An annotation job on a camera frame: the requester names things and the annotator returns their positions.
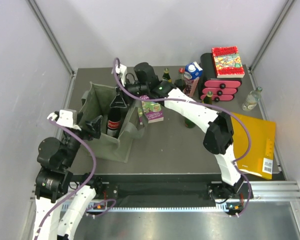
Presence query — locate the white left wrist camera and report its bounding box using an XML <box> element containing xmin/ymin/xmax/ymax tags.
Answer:
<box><xmin>47</xmin><ymin>109</ymin><xmax>82</xmax><ymax>131</ymax></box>

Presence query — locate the black pink drawer unit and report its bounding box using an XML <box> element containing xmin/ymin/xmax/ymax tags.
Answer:
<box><xmin>197</xmin><ymin>53</ymin><xmax>242</xmax><ymax>103</ymax></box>

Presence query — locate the purple treehouse book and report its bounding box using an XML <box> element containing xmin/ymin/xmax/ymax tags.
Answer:
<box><xmin>137</xmin><ymin>101</ymin><xmax>164</xmax><ymax>125</ymax></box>

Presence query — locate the blue juice carton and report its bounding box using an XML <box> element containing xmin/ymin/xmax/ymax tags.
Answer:
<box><xmin>183</xmin><ymin>61</ymin><xmax>203</xmax><ymax>97</ymax></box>

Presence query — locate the yellow folder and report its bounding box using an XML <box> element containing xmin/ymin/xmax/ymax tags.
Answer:
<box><xmin>231</xmin><ymin>113</ymin><xmax>276</xmax><ymax>180</ymax></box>

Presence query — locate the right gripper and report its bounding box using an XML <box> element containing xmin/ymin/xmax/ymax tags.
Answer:
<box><xmin>111</xmin><ymin>77</ymin><xmax>150</xmax><ymax>108</ymax></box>

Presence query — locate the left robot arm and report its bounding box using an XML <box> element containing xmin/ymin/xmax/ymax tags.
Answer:
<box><xmin>32</xmin><ymin>110</ymin><xmax>104</xmax><ymax>240</ymax></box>

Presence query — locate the aluminium frame rail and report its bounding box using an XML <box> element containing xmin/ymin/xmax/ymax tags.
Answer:
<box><xmin>29</xmin><ymin>180</ymin><xmax>300</xmax><ymax>213</ymax></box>

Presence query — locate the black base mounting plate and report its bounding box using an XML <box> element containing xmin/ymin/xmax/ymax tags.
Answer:
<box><xmin>74</xmin><ymin>174</ymin><xmax>255</xmax><ymax>207</ymax></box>

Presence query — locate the purple cable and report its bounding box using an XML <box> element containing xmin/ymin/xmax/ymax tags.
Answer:
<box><xmin>112</xmin><ymin>57</ymin><xmax>252</xmax><ymax>217</ymax></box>
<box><xmin>32</xmin><ymin>118</ymin><xmax>117</xmax><ymax>240</ymax></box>

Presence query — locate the red comic book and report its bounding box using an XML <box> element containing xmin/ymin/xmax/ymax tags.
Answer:
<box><xmin>211</xmin><ymin>46</ymin><xmax>245</xmax><ymax>79</ymax></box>

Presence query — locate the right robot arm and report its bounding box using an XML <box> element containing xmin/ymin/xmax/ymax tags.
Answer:
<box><xmin>112</xmin><ymin>58</ymin><xmax>245</xmax><ymax>201</ymax></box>

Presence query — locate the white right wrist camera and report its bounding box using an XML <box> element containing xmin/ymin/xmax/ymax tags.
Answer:
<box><xmin>115</xmin><ymin>64</ymin><xmax>128</xmax><ymax>87</ymax></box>

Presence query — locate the green canvas bag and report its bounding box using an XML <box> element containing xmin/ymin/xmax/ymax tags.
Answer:
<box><xmin>78</xmin><ymin>82</ymin><xmax>147</xmax><ymax>163</ymax></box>

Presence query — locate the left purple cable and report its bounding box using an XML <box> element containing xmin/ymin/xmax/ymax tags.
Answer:
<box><xmin>32</xmin><ymin>118</ymin><xmax>117</xmax><ymax>240</ymax></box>

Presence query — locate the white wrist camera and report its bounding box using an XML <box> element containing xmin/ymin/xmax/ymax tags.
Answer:
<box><xmin>115</xmin><ymin>64</ymin><xmax>128</xmax><ymax>87</ymax></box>
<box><xmin>47</xmin><ymin>109</ymin><xmax>82</xmax><ymax>131</ymax></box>

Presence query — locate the cola bottle red cap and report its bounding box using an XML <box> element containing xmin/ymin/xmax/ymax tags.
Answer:
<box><xmin>174</xmin><ymin>67</ymin><xmax>186</xmax><ymax>91</ymax></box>
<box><xmin>106</xmin><ymin>107</ymin><xmax>122</xmax><ymax>138</ymax></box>

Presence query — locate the clear green-cap bottle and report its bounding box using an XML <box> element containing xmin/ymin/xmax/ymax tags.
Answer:
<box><xmin>242</xmin><ymin>86</ymin><xmax>263</xmax><ymax>112</ymax></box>

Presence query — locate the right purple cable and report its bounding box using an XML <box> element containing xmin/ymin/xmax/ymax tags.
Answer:
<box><xmin>112</xmin><ymin>57</ymin><xmax>252</xmax><ymax>217</ymax></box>

